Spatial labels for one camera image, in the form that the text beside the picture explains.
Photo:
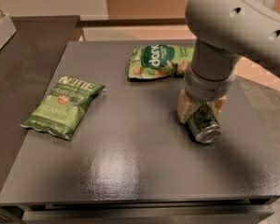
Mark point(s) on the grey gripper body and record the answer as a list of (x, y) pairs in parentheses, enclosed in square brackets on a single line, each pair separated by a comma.
[(205, 90)]

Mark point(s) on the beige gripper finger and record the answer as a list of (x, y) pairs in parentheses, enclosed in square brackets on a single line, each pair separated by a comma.
[(217, 106), (186, 106)]

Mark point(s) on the green soda can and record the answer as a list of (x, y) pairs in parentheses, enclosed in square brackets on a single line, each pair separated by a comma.
[(204, 125)]

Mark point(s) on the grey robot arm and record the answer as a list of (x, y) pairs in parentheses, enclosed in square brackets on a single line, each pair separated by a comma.
[(226, 31)]

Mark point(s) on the green rice crisps bag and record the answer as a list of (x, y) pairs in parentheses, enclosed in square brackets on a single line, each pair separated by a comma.
[(159, 61)]

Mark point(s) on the green jalapeno chips bag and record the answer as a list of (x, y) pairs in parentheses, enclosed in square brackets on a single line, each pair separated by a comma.
[(64, 107)]

